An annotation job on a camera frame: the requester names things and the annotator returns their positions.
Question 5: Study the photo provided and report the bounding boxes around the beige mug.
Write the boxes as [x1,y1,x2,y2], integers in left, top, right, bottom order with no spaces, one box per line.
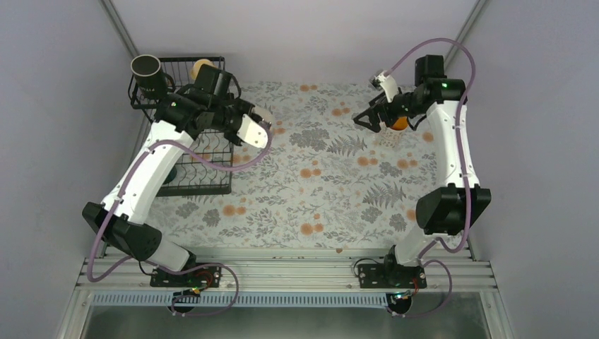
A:
[253,106,275,129]

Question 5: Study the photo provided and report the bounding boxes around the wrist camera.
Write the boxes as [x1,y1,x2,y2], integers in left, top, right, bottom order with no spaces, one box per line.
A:
[237,114,271,149]
[369,70,400,103]

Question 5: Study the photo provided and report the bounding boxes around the aluminium rail frame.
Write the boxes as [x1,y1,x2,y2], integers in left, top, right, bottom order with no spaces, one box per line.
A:
[58,247,513,338]

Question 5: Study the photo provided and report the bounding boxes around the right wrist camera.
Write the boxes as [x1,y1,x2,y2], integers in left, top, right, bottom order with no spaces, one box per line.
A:
[369,70,400,103]

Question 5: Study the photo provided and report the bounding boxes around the floral tablecloth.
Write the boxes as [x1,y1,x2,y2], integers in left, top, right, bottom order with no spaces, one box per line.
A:
[147,82,438,249]

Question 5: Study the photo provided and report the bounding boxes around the black mug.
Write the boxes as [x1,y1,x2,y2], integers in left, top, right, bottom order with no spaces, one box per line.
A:
[130,54,176,101]

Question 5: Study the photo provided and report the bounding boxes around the purple cable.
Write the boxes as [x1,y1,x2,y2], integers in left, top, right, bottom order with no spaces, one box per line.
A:
[374,38,478,319]
[86,119,275,319]

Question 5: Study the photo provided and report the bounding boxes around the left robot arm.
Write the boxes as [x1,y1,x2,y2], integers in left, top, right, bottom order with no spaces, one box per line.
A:
[82,64,271,286]

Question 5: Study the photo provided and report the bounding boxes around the slotted cable duct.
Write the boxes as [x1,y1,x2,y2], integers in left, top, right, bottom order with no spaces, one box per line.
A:
[90,291,388,308]

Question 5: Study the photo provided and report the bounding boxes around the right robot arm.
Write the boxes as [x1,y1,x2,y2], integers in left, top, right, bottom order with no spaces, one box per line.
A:
[353,55,492,287]

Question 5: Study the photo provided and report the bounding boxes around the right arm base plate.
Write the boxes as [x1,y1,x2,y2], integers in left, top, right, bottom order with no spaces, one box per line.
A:
[352,254,427,290]

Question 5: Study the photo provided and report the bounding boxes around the yellow cup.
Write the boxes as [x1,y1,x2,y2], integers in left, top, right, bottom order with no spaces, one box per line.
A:
[190,59,215,80]

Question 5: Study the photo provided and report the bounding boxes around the floral white mug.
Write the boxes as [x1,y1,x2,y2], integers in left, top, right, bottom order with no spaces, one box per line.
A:
[377,117,408,148]

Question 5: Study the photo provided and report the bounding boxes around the black wire dish rack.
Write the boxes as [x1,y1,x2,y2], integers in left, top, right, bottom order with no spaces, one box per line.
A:
[128,56,234,197]

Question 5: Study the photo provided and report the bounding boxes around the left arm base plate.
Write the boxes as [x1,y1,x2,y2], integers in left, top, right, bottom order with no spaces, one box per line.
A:
[150,266,222,290]

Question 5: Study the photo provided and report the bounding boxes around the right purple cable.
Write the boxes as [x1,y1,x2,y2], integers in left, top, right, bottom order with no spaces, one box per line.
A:
[374,38,478,319]

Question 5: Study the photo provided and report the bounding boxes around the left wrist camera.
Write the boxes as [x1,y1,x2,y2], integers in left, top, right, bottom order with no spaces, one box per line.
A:
[237,114,271,149]

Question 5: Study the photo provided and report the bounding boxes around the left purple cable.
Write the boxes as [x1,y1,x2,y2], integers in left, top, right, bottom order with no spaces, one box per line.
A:
[86,119,275,319]

